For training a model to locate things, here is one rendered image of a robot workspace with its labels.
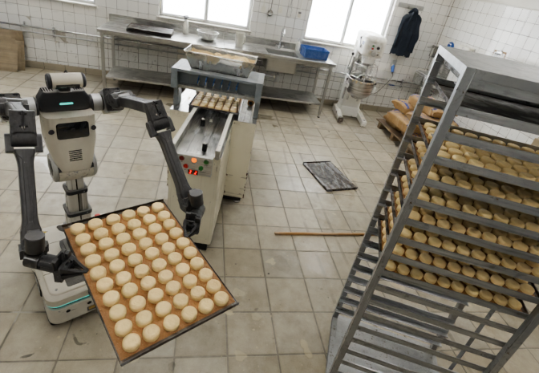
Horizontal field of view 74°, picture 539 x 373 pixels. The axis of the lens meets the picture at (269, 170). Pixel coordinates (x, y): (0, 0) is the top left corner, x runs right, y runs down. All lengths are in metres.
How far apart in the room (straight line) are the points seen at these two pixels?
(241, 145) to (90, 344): 1.77
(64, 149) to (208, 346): 1.36
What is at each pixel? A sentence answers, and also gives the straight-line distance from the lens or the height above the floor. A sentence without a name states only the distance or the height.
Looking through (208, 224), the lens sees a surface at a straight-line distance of 2.67.
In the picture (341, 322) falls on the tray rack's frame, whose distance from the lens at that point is 2.46.
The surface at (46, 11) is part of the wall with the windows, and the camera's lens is 6.55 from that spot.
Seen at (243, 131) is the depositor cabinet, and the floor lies 0.76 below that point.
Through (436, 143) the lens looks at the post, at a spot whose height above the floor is 1.57.
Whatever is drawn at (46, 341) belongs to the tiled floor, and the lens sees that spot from 2.48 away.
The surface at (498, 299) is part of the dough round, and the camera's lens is 1.80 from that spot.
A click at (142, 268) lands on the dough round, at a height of 0.99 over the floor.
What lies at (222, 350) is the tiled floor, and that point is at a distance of 2.35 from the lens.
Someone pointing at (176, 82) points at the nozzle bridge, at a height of 1.07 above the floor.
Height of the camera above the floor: 1.96
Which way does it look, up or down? 29 degrees down
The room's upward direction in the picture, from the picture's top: 12 degrees clockwise
